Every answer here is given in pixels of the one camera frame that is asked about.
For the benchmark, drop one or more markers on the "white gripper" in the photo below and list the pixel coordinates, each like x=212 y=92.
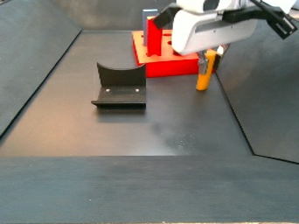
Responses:
x=200 y=28

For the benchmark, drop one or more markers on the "yellow oval peg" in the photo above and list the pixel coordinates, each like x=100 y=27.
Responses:
x=204 y=80

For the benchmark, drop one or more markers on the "red peg board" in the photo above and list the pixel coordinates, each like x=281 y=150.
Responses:
x=169 y=64

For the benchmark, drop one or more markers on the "tall red block peg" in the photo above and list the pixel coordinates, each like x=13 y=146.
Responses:
x=154 y=38

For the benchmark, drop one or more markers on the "black curved holder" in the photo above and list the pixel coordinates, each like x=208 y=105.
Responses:
x=122 y=87

